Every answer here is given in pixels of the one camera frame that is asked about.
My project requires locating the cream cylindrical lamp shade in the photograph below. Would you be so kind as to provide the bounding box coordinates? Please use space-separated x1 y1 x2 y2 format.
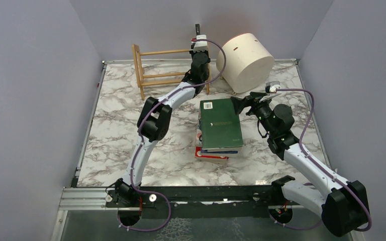
216 33 275 93

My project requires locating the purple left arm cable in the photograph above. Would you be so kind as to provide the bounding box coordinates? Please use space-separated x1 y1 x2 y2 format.
130 35 227 197

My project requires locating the blue cover paperback book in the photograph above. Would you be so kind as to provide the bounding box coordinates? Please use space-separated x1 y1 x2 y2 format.
199 149 239 156

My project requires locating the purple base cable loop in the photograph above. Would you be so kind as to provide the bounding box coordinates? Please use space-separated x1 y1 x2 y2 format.
117 191 172 233

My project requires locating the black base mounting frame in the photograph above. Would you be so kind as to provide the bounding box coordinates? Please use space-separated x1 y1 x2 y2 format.
106 184 300 220

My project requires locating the wooden dowel rack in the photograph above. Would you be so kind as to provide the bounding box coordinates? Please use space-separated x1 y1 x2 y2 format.
131 44 211 100

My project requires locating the red spine paperback book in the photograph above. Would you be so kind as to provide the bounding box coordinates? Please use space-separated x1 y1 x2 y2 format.
195 147 229 161

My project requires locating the floral cover book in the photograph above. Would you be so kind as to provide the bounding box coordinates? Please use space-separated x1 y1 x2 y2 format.
195 127 202 147

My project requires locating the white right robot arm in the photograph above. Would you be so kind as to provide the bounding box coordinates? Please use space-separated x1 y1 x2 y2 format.
230 92 372 237

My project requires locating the dark green hardcover book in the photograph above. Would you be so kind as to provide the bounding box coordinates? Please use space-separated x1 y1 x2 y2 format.
195 24 201 36

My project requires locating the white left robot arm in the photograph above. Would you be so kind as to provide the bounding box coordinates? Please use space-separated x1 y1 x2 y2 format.
106 46 210 205

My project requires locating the lime green paperback book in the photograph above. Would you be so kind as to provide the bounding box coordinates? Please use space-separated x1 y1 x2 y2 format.
196 112 202 141

